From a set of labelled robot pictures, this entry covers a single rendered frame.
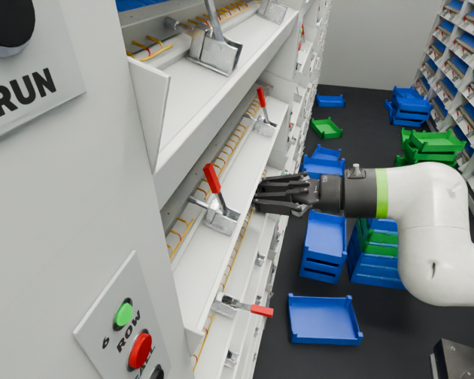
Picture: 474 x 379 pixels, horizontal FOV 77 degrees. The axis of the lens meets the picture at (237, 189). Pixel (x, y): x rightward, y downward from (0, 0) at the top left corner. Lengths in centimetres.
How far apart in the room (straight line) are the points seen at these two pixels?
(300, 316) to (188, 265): 127
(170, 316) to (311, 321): 139
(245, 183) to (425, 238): 29
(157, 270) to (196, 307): 15
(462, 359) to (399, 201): 83
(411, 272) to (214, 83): 42
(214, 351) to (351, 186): 35
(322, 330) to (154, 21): 146
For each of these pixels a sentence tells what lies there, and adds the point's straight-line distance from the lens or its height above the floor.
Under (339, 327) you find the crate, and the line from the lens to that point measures 160.
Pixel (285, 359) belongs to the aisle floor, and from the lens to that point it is 149.
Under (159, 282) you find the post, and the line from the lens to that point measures 18.
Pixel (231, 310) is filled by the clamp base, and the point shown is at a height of 91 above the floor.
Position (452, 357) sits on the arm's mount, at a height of 35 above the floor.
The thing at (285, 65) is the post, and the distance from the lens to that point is 74.
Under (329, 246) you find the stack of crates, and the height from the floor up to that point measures 16.
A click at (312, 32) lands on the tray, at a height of 112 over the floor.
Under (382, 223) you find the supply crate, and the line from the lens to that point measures 147.
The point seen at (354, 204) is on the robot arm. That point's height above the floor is 102.
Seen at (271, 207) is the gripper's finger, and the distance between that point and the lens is 58.
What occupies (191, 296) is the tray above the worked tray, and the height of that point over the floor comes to 109.
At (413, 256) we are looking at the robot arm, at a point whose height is 100.
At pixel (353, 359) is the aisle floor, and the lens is 156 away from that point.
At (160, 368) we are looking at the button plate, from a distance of 22.
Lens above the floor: 136
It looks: 38 degrees down
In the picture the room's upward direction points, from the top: straight up
